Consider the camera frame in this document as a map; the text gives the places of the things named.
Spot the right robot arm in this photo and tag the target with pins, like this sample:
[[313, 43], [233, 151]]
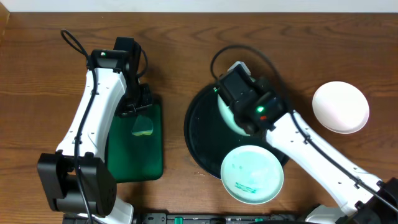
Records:
[[258, 109]]

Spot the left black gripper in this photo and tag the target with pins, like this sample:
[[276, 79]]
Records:
[[137, 107]]

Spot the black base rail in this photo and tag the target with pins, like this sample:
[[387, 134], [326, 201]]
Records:
[[163, 218]]

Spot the light green plate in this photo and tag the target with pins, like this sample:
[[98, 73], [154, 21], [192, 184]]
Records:
[[252, 174], [227, 116]]

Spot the light green plate front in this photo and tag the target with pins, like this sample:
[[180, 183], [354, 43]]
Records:
[[252, 174]]

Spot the green sponge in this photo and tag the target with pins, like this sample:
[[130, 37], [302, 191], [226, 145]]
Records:
[[143, 126]]

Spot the round black serving tray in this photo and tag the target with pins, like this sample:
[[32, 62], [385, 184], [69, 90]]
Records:
[[208, 137]]

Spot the green rectangular tray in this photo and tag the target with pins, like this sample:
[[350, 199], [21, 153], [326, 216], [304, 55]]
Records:
[[132, 158]]

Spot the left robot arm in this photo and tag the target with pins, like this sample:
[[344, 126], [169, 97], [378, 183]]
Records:
[[75, 178]]

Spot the white plate with green smear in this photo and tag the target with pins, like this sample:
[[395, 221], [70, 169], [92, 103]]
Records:
[[340, 107]]

